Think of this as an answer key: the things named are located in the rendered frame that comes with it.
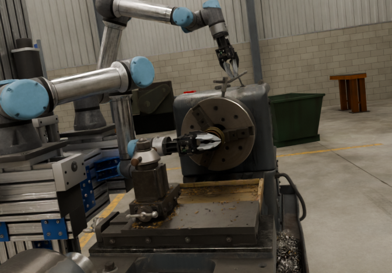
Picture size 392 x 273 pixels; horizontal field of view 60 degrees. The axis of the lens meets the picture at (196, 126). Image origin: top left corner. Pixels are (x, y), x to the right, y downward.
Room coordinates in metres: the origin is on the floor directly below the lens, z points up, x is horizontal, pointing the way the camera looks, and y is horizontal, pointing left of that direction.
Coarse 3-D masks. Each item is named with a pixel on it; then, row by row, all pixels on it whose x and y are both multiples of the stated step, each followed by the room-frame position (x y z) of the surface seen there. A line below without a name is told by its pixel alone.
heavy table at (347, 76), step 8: (344, 80) 9.55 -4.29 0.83; (352, 80) 8.77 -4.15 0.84; (360, 80) 8.76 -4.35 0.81; (344, 88) 9.55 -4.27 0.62; (352, 88) 8.77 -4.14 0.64; (360, 88) 8.76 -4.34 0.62; (344, 96) 9.55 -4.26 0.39; (352, 96) 8.78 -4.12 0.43; (360, 96) 8.76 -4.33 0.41; (344, 104) 9.55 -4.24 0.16; (352, 104) 8.81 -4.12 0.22; (360, 104) 8.78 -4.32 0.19; (352, 112) 8.85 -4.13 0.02; (360, 112) 8.70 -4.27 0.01
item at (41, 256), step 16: (16, 256) 0.36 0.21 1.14; (32, 256) 0.35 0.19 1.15; (48, 256) 0.35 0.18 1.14; (64, 256) 0.36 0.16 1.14; (80, 256) 0.41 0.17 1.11; (0, 272) 0.32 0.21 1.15; (16, 272) 0.32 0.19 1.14; (32, 272) 0.32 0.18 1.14; (48, 272) 0.33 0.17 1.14; (64, 272) 0.34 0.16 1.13; (80, 272) 0.35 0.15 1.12; (96, 272) 0.41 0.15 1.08
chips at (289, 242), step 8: (280, 232) 1.44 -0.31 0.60; (280, 240) 1.37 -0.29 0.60; (288, 240) 1.35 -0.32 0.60; (296, 240) 1.45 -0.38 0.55; (280, 248) 1.31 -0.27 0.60; (288, 248) 1.31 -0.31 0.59; (296, 248) 1.37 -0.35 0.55; (280, 256) 1.26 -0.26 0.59; (288, 256) 1.26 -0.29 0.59; (296, 256) 1.27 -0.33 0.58; (280, 264) 1.22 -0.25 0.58; (288, 264) 1.16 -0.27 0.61; (296, 264) 1.22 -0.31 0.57; (280, 272) 1.16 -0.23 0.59; (288, 272) 1.15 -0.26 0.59; (296, 272) 1.16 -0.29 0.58
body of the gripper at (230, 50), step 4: (224, 32) 1.54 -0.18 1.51; (216, 36) 1.52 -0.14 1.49; (220, 36) 1.52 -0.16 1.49; (224, 36) 1.54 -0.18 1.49; (216, 40) 1.52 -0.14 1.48; (220, 40) 1.52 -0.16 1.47; (224, 40) 1.54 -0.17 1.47; (220, 44) 1.54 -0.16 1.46; (224, 44) 1.54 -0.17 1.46; (220, 48) 1.52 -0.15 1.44; (224, 48) 1.53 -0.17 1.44; (228, 48) 1.51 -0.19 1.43; (232, 48) 1.54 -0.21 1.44; (216, 52) 1.52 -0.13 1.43; (220, 52) 1.53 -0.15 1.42; (224, 52) 1.53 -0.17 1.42; (228, 52) 1.51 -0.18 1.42; (232, 52) 1.50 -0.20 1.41; (220, 56) 1.52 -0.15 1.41; (224, 56) 1.53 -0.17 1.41; (228, 56) 1.51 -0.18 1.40; (232, 56) 1.52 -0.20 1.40; (224, 60) 1.54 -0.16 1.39
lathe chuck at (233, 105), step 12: (216, 96) 1.47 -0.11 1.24; (204, 108) 1.43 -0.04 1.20; (216, 108) 1.42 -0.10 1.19; (228, 108) 1.40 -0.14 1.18; (240, 108) 1.39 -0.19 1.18; (192, 120) 1.44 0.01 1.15; (216, 120) 1.41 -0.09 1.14; (228, 120) 1.40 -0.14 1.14; (240, 120) 1.39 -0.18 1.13; (252, 120) 1.40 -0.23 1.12; (228, 144) 1.41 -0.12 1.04; (240, 144) 1.39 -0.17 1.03; (252, 144) 1.38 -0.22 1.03; (192, 156) 1.45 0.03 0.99; (216, 156) 1.42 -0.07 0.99; (228, 156) 1.41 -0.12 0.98; (240, 156) 1.39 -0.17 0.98; (216, 168) 1.42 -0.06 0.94; (228, 168) 1.41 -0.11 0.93
